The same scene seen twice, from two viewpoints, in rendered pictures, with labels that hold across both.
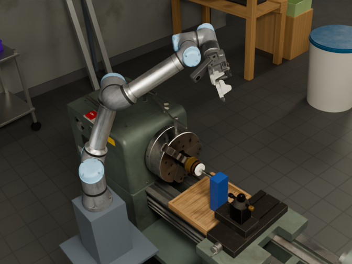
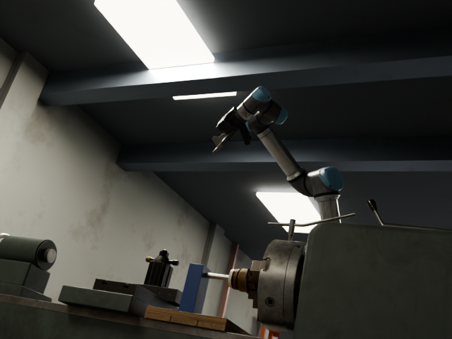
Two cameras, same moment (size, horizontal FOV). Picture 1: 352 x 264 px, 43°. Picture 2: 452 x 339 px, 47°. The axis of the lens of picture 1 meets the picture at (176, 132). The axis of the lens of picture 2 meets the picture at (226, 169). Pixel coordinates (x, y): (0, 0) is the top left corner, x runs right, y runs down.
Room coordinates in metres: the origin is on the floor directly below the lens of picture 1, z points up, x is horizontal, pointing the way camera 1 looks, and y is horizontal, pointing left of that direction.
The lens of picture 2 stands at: (3.57, -1.00, 0.64)
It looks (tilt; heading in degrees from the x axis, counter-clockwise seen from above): 24 degrees up; 156
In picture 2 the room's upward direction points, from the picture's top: 13 degrees clockwise
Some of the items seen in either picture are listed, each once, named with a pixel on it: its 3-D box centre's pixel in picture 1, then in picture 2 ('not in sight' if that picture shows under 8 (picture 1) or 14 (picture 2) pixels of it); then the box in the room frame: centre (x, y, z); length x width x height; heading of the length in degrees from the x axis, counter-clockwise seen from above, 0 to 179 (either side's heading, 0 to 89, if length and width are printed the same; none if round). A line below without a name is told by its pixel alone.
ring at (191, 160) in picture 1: (193, 165); (246, 280); (1.90, -0.08, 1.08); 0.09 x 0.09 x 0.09; 41
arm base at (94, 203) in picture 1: (96, 194); not in sight; (1.65, 0.42, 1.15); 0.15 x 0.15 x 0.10
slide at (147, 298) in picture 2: (248, 221); (142, 302); (1.58, -0.34, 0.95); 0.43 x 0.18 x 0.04; 131
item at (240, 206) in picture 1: (241, 201); (162, 261); (1.54, -0.29, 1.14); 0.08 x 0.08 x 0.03
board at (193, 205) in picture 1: (209, 201); (204, 329); (1.81, -0.16, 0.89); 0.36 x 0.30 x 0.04; 131
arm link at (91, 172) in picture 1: (92, 175); not in sight; (1.66, 0.42, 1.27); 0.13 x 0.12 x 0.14; 6
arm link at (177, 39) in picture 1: (185, 43); (272, 113); (1.82, -0.07, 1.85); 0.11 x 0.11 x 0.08; 6
